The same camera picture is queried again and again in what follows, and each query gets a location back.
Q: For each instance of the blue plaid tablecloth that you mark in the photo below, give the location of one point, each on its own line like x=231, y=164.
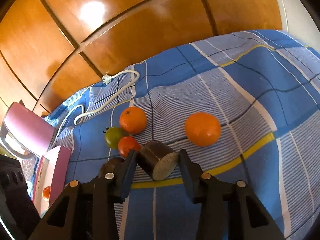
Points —
x=261, y=85

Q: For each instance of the green tomato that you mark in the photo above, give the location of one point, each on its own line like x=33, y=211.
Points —
x=113, y=135

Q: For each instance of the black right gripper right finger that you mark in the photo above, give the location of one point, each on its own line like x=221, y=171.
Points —
x=202, y=188

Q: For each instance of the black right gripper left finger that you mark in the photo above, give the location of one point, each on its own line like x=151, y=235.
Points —
x=112, y=188

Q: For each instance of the red tomato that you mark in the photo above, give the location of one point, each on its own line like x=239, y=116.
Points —
x=126, y=144

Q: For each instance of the pink shallow tray box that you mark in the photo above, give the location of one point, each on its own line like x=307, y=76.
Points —
x=51, y=171

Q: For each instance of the silver patterned tissue box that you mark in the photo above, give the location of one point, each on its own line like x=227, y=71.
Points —
x=28, y=167

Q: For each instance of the cut eggplant piece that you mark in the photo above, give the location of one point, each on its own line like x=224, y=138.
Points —
x=157, y=160

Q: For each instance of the orange mandarin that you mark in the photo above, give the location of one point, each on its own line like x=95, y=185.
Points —
x=202, y=129
x=133, y=120
x=46, y=193

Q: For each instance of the pink electric kettle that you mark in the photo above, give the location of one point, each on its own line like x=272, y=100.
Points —
x=29, y=130

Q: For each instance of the dark round eggplant end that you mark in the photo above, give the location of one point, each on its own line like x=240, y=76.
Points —
x=110, y=166

